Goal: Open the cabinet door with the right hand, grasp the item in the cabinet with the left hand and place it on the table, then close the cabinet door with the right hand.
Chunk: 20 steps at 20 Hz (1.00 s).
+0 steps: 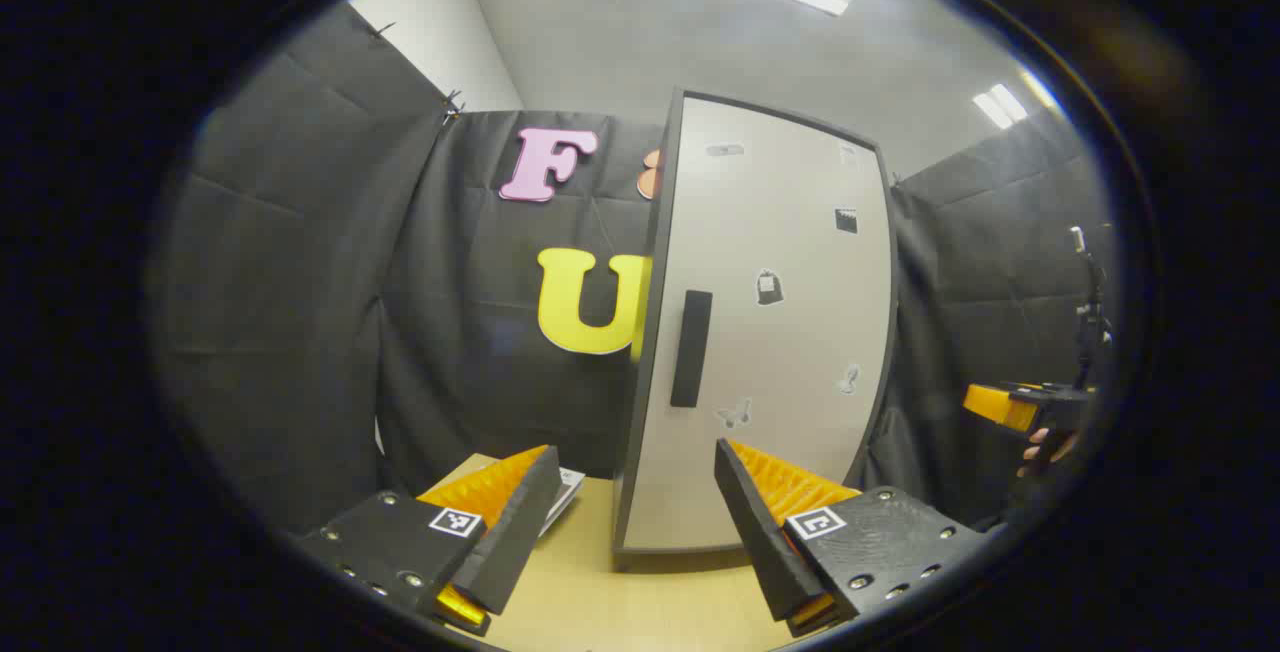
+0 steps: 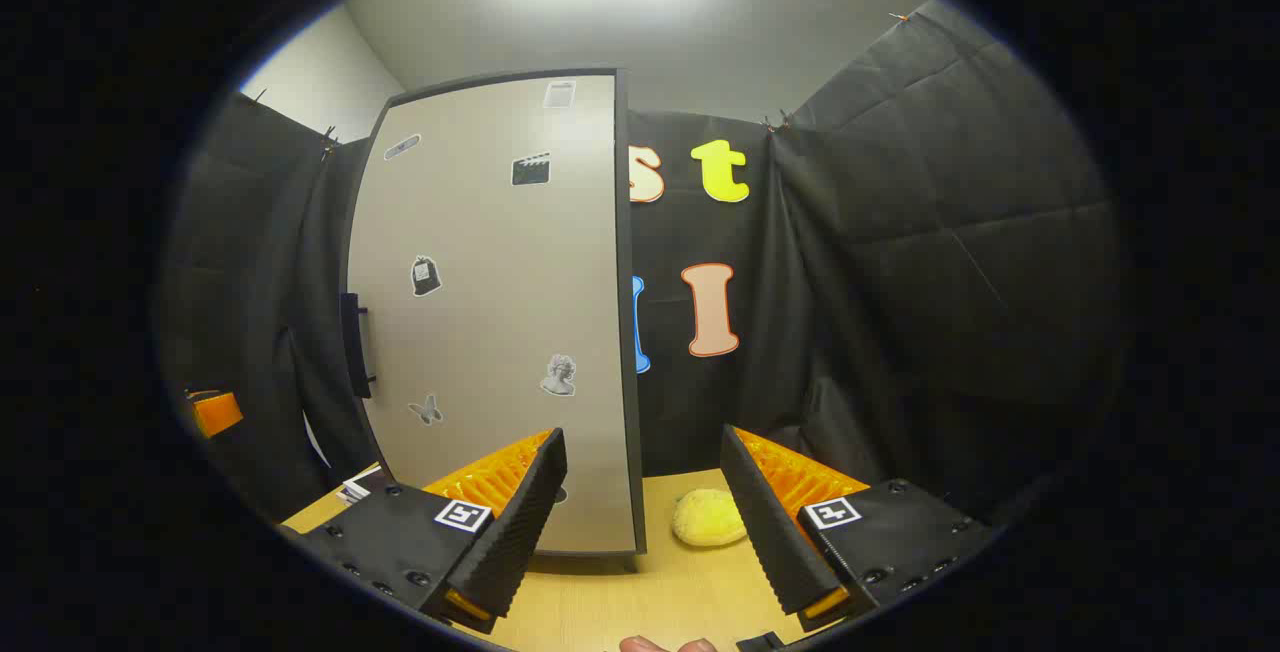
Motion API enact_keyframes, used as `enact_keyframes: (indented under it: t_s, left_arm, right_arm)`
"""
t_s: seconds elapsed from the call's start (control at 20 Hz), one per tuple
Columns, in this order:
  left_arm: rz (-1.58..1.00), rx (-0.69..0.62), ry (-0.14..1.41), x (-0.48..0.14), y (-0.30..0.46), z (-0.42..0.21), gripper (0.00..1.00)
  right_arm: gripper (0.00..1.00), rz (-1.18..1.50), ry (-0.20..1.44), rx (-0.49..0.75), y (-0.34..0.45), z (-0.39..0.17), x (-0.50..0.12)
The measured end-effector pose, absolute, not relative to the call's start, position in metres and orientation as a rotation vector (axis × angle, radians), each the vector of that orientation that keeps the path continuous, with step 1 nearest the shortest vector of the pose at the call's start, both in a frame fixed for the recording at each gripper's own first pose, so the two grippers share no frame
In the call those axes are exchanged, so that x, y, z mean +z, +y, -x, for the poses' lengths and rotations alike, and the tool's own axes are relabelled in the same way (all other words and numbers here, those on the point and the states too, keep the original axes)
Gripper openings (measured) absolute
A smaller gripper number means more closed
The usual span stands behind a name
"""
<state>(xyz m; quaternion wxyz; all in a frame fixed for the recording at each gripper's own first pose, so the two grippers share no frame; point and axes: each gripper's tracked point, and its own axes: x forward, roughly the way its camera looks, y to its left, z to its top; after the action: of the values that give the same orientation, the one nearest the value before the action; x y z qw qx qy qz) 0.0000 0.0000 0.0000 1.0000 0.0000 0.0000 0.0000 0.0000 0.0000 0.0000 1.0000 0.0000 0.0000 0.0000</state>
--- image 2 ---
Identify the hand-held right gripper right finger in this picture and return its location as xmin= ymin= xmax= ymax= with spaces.
xmin=720 ymin=424 xmax=1001 ymax=633

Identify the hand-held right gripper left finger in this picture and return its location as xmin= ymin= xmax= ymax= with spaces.
xmin=278 ymin=427 xmax=569 ymax=635

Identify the black cabinet door handle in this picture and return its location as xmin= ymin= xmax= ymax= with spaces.
xmin=340 ymin=292 xmax=378 ymax=399

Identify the yellow round sponge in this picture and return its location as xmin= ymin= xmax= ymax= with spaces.
xmin=672 ymin=492 xmax=749 ymax=548

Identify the black backdrop cloth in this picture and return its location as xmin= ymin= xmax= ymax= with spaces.
xmin=160 ymin=0 xmax=1131 ymax=533

